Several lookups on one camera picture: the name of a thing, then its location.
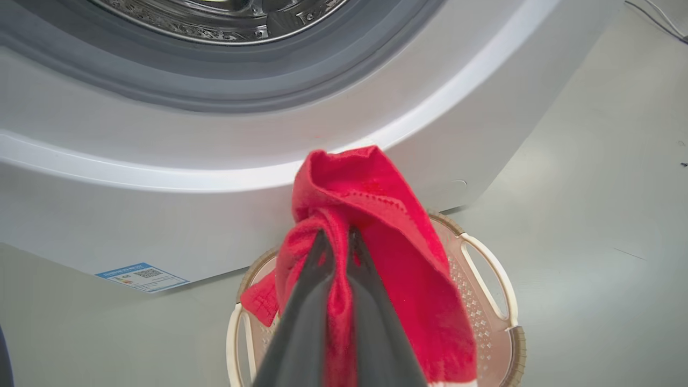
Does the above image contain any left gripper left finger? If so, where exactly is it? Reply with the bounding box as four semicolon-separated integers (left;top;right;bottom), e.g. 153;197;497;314
253;230;334;387

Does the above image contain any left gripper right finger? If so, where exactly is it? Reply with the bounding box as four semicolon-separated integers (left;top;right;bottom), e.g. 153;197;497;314
346;228;428;387

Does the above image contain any red sports jersey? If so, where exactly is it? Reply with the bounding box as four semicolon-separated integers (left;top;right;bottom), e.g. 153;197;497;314
239;145;479;387

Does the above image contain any cream perforated laundry basket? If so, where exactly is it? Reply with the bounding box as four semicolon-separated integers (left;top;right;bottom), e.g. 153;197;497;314
225;209;528;387

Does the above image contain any white front-load washing machine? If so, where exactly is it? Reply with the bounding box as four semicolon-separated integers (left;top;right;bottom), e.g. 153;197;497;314
0;0;627;294

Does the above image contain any blue energy label sticker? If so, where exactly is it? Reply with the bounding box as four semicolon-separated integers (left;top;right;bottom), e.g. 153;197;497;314
95;262;190;294

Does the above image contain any black floor cable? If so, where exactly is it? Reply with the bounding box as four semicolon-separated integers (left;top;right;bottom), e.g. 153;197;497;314
623;0;688;45

